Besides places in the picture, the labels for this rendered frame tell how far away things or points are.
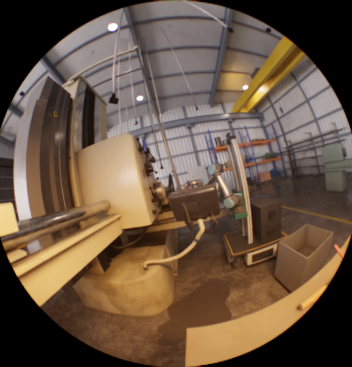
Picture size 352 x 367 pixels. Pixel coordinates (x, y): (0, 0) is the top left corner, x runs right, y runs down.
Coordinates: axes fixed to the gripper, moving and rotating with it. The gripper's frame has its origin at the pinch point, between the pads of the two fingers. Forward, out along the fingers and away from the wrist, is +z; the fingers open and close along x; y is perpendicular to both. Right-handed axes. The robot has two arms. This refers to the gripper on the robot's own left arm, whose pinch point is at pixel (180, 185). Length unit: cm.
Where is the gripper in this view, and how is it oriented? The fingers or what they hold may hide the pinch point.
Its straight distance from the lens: 175.0
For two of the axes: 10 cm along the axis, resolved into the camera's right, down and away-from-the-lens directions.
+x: -0.1, 0.3, -10.0
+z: -9.8, 2.2, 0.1
